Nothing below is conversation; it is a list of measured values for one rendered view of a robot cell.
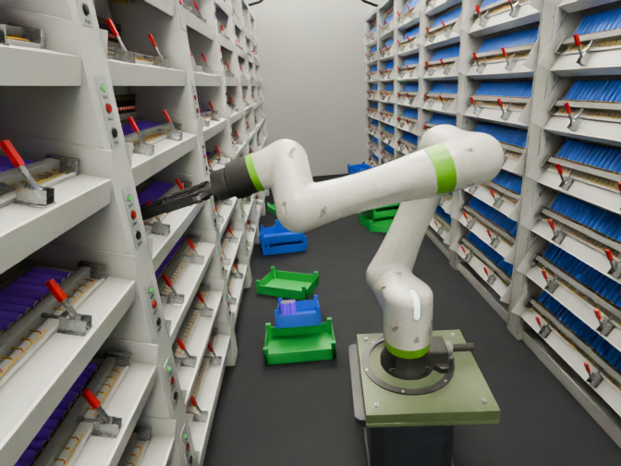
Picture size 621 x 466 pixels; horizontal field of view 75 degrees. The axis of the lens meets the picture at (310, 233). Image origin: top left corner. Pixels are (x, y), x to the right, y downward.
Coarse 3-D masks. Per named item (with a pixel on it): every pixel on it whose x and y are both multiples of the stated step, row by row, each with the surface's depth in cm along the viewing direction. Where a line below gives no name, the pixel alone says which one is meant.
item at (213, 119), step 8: (200, 104) 201; (208, 104) 201; (200, 112) 159; (208, 112) 192; (216, 112) 201; (224, 112) 203; (208, 120) 162; (216, 120) 185; (224, 120) 194; (208, 128) 159; (216, 128) 176; (224, 128) 198; (208, 136) 160
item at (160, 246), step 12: (156, 180) 143; (168, 180) 143; (180, 180) 142; (192, 180) 143; (204, 180) 143; (168, 216) 115; (180, 216) 116; (192, 216) 127; (180, 228) 112; (156, 240) 98; (168, 240) 101; (156, 252) 92; (168, 252) 103; (156, 264) 93
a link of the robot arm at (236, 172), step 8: (232, 160) 97; (240, 160) 96; (232, 168) 95; (240, 168) 94; (232, 176) 94; (240, 176) 94; (248, 176) 94; (232, 184) 95; (240, 184) 95; (248, 184) 95; (232, 192) 98; (240, 192) 96; (248, 192) 97; (256, 192) 99; (248, 200) 100
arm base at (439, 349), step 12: (432, 336) 116; (384, 348) 114; (432, 348) 111; (444, 348) 110; (456, 348) 114; (468, 348) 113; (384, 360) 113; (396, 360) 109; (408, 360) 108; (420, 360) 108; (432, 360) 110; (444, 360) 110; (396, 372) 109; (408, 372) 108; (420, 372) 108; (444, 372) 109
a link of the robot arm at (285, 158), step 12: (276, 144) 94; (288, 144) 94; (252, 156) 95; (264, 156) 94; (276, 156) 93; (288, 156) 93; (300, 156) 94; (252, 168) 94; (264, 168) 94; (276, 168) 92; (288, 168) 92; (300, 168) 92; (252, 180) 95; (264, 180) 95; (276, 180) 92
